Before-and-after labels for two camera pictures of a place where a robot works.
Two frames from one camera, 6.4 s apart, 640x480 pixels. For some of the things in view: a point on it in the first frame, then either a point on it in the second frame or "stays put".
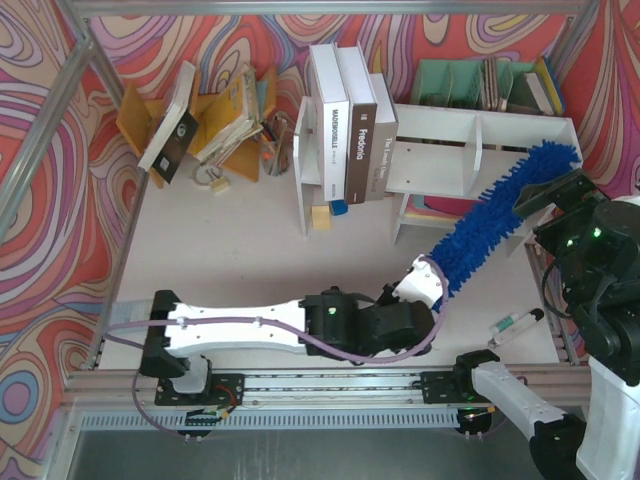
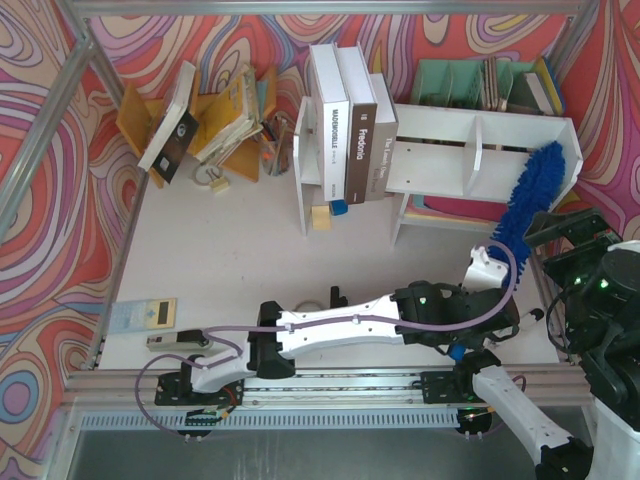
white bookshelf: x=446 y=158 stays put
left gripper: x=388 y=292 -> x=503 y=310
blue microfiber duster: x=545 y=162 -> x=545 y=178
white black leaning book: x=175 y=130 stays put
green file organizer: x=492 y=85 stays put
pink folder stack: x=438 y=208 stays put
